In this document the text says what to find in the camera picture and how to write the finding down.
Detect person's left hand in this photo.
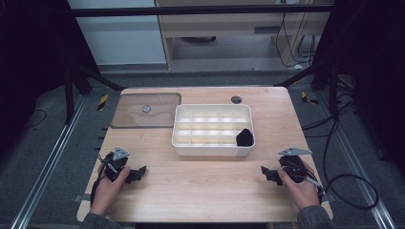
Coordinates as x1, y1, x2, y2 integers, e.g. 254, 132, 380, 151
90, 166, 132, 218

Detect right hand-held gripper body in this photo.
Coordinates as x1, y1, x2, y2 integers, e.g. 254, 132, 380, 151
278, 146, 313, 184

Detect thick black floor cable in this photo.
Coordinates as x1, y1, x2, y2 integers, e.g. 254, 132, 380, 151
301, 111, 380, 211

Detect black sock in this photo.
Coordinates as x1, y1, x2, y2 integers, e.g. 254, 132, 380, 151
236, 128, 255, 148

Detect hand-held gripper black cable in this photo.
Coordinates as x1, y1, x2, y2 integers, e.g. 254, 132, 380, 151
304, 171, 327, 204
90, 155, 112, 208

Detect black hanging desk cables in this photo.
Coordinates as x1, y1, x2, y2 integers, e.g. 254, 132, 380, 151
274, 3, 317, 69

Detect white cabinet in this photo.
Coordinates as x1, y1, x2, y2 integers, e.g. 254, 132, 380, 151
67, 0, 167, 66

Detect thin black floor cable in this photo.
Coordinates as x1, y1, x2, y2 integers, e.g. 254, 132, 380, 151
20, 109, 48, 130

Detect yellow black striped tape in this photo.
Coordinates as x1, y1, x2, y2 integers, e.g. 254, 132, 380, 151
96, 94, 110, 112
301, 91, 319, 106

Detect right hand-held gripper black cable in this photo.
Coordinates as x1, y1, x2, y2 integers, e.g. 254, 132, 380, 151
304, 171, 327, 204

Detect person's right hand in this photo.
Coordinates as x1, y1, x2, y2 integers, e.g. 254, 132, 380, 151
277, 160, 321, 211

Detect white divided storage box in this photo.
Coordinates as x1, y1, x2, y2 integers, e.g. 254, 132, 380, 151
171, 103, 256, 157

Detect black horizontal frame bar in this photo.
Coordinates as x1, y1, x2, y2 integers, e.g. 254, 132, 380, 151
68, 4, 335, 18

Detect black metal stand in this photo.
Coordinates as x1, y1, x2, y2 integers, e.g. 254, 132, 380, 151
62, 61, 126, 126
276, 58, 342, 122

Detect aluminium floor rail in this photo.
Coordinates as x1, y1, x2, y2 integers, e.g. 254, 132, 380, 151
314, 92, 397, 229
9, 94, 88, 229

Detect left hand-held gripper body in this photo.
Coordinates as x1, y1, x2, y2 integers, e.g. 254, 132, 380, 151
101, 146, 131, 183

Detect transparent box lid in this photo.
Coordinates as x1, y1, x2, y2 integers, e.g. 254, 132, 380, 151
110, 92, 182, 129

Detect light wooden desk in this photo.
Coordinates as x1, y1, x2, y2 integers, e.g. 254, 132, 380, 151
155, 0, 333, 70

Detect left hand-held gripper black cable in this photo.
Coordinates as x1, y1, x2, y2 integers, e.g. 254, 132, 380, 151
90, 155, 112, 208

